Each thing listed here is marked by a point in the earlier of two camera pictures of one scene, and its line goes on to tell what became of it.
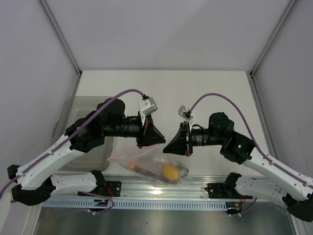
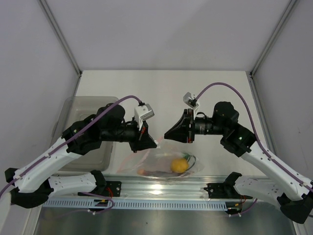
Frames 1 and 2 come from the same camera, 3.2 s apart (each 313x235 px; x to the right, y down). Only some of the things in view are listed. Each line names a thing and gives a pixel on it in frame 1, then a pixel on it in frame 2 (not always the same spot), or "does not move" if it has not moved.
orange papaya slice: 133,166 -> 143,172
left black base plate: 112,189 does not move
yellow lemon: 170,172 -> 179,165
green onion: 180,167 -> 187,156
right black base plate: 217,191 does not move
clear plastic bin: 100,158 does not move
